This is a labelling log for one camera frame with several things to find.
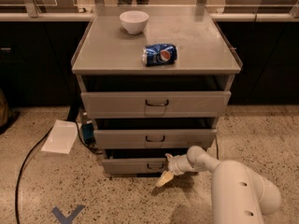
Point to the grey top drawer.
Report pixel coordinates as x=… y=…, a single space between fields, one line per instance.
x=155 y=104

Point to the crushed blue Pepsi can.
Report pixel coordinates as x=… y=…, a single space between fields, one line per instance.
x=159 y=54

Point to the white paper sheet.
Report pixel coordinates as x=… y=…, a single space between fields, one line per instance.
x=61 y=138

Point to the grey bottom drawer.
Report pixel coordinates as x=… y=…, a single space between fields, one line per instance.
x=134 y=166

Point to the grey drawer cabinet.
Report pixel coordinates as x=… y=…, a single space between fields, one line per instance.
x=109 y=59

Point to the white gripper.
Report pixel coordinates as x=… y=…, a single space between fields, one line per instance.
x=175 y=166

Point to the grey middle drawer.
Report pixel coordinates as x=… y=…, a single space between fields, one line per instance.
x=131 y=139

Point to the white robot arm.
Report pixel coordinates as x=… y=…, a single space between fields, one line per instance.
x=238 y=194

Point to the white ceramic bowl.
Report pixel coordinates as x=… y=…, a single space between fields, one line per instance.
x=134 y=21

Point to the blue device beside cabinet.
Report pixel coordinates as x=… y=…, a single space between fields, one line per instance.
x=87 y=132

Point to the grey drawer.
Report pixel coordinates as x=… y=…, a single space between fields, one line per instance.
x=155 y=104
x=134 y=166
x=131 y=139

